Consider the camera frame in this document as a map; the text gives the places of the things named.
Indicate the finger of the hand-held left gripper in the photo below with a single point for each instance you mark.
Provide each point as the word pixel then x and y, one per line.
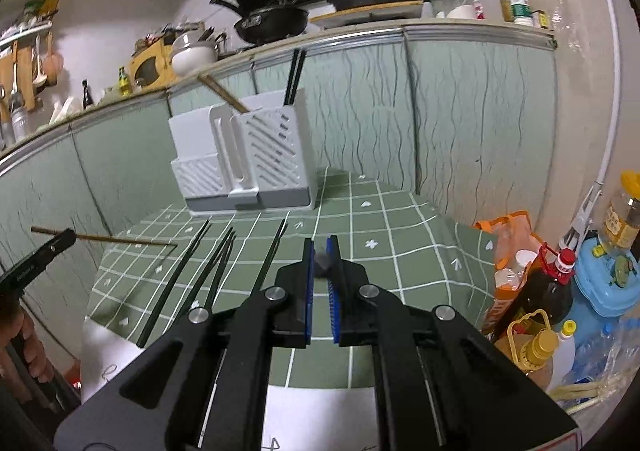
pixel 45 256

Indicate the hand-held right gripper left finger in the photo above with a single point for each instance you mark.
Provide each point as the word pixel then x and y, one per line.
pixel 307 281

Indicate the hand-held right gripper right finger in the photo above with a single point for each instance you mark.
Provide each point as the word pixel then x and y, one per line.
pixel 334 281

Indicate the wooden chopstick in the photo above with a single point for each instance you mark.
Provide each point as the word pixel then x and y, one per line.
pixel 125 239
pixel 226 99
pixel 220 92

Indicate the white slotted utensil holder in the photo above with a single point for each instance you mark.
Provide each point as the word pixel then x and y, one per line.
pixel 275 146

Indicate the person's left hand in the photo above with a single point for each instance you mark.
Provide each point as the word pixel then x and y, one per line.
pixel 25 321

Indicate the red snack packet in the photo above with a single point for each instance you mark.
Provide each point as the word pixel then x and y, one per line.
pixel 73 375

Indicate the green checked tablecloth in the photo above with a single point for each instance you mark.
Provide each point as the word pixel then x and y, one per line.
pixel 390 231

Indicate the metal utensil cup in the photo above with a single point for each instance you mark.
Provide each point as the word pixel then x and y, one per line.
pixel 21 123

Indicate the white plastic bag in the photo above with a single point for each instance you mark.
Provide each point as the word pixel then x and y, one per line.
pixel 62 110

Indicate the small dark sauce bottle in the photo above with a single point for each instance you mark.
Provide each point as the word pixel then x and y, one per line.
pixel 88 96

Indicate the hanging wooden cutting board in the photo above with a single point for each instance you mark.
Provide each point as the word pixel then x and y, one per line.
pixel 12 76

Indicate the orange bag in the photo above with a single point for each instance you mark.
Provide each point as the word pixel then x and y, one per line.
pixel 510 231

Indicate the white ladle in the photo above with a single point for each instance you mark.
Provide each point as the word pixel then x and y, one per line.
pixel 37 71

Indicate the green glass bottle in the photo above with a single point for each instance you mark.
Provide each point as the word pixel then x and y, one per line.
pixel 124 83

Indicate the pink hanging scoop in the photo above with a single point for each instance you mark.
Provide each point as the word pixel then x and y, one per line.
pixel 52 63

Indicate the dark bottle with red cap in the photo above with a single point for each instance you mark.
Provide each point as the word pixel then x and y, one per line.
pixel 545 291

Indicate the green kitchen cabinet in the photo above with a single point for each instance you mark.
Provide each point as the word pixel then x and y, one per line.
pixel 475 121

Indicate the yellow cooking oil bottle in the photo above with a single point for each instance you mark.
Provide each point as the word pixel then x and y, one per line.
pixel 537 348

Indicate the yellow microwave oven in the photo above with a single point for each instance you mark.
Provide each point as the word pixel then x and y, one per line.
pixel 150 66

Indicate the white bottle with yellow cap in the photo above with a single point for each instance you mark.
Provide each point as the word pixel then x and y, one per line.
pixel 562 361

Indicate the white cooking pot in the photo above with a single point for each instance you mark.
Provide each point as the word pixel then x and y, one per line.
pixel 192 58

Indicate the black wok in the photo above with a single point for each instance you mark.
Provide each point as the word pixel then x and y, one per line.
pixel 272 23

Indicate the plastic jar with yellow lid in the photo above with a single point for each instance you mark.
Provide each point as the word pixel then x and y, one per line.
pixel 620 216

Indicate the white pipe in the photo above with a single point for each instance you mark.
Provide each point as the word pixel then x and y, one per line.
pixel 611 81

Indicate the metal wall rack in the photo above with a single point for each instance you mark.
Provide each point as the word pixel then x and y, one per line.
pixel 25 31

